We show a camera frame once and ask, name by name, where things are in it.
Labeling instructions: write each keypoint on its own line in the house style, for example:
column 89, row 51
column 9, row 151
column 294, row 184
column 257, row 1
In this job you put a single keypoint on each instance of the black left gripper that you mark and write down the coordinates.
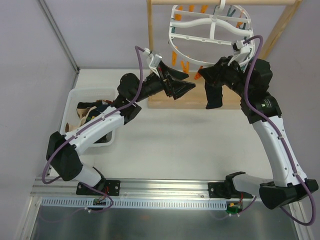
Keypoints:
column 165, row 82

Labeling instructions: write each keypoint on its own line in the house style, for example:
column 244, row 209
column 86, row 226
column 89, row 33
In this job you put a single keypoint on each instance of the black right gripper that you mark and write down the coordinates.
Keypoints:
column 222, row 73

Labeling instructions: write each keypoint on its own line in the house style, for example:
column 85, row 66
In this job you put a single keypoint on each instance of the navy santa sock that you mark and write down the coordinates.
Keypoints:
column 214, row 96

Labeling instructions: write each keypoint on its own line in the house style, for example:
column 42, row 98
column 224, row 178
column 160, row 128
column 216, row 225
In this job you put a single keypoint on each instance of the orange clothespin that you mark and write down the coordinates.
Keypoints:
column 174, row 58
column 197, row 76
column 185, row 65

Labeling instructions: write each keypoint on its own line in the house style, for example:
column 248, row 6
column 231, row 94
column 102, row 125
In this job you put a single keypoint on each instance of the white plastic clip hanger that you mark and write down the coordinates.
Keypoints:
column 237, row 21

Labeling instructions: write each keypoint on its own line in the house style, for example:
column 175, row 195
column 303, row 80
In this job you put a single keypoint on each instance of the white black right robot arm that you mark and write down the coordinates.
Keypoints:
column 289, row 182

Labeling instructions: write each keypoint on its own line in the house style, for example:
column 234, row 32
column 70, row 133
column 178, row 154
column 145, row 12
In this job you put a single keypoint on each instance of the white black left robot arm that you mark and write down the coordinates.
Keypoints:
column 64, row 150

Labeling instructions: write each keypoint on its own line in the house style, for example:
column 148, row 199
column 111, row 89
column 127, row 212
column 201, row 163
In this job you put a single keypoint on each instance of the pile of dark socks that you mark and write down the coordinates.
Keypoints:
column 100, row 105

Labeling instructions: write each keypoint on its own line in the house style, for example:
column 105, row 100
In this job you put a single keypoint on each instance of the white perforated plastic basket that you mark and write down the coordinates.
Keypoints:
column 85, row 94

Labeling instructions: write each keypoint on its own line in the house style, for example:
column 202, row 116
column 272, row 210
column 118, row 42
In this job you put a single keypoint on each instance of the beige brown sock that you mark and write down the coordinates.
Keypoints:
column 71, row 126

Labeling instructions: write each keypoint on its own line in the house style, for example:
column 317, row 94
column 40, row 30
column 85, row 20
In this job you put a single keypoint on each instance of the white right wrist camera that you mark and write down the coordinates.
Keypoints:
column 241, row 51

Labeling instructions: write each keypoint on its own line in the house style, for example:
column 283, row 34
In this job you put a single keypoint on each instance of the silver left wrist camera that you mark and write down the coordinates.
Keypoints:
column 153, row 59

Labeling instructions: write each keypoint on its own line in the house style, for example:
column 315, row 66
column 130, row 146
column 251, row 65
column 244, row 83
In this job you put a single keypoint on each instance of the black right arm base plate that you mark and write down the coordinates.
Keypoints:
column 217, row 190

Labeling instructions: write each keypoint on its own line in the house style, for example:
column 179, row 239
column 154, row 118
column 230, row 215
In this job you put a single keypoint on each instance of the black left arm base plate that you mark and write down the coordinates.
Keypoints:
column 106, row 186

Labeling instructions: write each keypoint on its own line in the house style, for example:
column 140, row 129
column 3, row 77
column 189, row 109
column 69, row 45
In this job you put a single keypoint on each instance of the white slotted cable duct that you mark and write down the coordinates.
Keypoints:
column 215, row 205

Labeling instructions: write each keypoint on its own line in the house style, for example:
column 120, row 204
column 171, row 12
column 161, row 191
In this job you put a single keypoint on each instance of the aluminium mounting rail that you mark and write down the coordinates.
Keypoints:
column 164, row 189

